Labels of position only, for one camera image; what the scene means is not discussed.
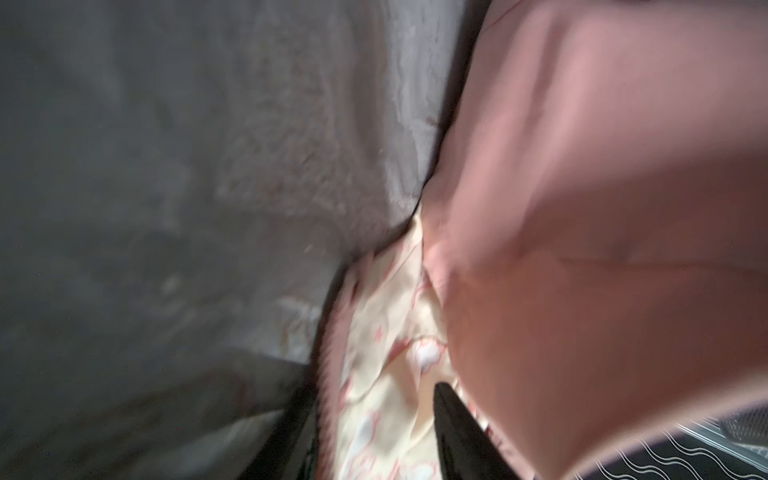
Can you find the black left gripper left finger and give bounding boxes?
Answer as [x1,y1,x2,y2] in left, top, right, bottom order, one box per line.
[239,386,318,480]

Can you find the pink zip-up jacket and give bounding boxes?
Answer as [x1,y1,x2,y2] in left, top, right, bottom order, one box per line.
[317,1,767,479]

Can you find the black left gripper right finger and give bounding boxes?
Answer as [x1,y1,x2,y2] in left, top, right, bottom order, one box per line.
[433,382,519,480]

